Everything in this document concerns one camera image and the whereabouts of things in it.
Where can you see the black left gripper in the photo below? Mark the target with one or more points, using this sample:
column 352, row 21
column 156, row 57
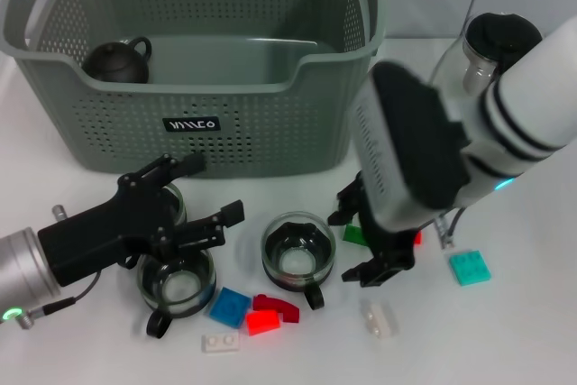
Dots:
column 112, row 231

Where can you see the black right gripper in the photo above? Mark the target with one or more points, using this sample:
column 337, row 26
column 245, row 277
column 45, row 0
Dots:
column 392, row 250

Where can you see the glass teacup black collar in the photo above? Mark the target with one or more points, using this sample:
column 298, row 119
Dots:
column 295, row 268
column 179, row 207
column 178, row 290

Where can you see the grey perforated storage basket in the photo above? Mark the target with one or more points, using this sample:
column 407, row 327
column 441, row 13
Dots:
column 270, row 132

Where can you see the flat green toy brick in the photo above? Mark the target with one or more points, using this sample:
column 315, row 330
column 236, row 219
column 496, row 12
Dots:
column 354, row 235

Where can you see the small red cube brick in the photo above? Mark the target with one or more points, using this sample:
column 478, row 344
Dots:
column 418, row 238

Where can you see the translucent white toy brick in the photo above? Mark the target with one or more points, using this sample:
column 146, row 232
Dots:
column 381, row 322

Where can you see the dark red curved brick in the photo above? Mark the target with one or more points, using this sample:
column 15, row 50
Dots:
column 288, row 311

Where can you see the blue square plate brick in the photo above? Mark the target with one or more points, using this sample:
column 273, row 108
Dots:
column 230, row 307

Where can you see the teal square plate brick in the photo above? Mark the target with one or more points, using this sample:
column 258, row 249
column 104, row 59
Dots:
column 469, row 268

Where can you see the bright red toy brick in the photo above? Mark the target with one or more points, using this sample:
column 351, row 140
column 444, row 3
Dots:
column 262, row 323

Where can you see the white two-stud plate brick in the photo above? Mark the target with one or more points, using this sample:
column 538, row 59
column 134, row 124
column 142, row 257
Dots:
column 221, row 342

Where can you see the black clay teapot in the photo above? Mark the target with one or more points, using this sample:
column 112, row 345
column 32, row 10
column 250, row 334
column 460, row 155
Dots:
column 112, row 62

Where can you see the glass pitcher black lid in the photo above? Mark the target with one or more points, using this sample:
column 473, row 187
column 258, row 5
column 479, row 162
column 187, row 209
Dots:
column 500, row 33

